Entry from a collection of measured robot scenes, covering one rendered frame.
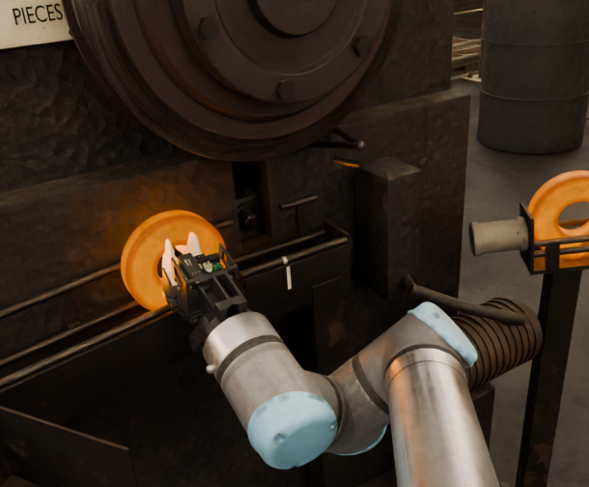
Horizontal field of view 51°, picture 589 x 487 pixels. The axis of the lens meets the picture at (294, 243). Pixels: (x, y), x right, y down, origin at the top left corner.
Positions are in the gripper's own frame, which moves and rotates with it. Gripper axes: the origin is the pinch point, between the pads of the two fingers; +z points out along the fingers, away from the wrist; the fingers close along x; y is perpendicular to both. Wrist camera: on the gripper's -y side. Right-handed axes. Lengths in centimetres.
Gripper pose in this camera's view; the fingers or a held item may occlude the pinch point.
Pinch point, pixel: (173, 251)
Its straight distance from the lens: 91.3
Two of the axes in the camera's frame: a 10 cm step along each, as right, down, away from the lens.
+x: -8.6, 2.7, -4.3
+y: 0.8, -7.6, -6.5
